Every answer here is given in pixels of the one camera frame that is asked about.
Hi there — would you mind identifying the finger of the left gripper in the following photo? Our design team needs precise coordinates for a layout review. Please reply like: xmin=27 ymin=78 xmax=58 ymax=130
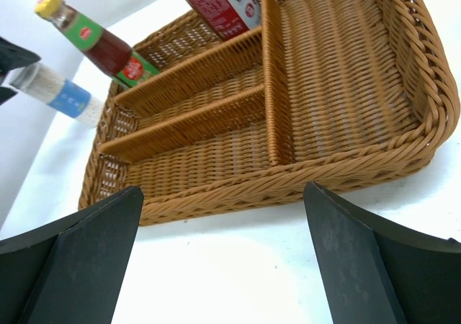
xmin=0 ymin=38 xmax=40 ymax=75
xmin=0 ymin=86 xmax=17 ymax=105

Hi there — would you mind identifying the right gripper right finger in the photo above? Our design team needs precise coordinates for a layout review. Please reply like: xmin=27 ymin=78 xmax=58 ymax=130
xmin=303 ymin=182 xmax=460 ymax=323

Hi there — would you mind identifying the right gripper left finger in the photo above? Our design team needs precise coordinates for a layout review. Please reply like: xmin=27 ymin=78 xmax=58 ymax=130
xmin=1 ymin=186 xmax=144 ymax=323

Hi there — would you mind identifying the silver lid blue jar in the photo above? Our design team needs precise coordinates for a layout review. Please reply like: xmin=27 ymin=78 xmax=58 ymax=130
xmin=9 ymin=63 xmax=104 ymax=127

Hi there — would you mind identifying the red chili sauce bottle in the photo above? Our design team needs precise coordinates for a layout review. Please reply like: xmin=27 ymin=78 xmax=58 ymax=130
xmin=35 ymin=0 xmax=159 ymax=89

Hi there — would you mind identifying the dark soy sauce bottle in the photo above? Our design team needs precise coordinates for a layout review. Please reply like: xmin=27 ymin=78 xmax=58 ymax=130
xmin=186 ymin=0 xmax=261 ymax=41

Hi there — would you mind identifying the brown wicker divided tray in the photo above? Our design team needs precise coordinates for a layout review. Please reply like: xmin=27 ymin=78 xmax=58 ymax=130
xmin=79 ymin=0 xmax=460 ymax=225

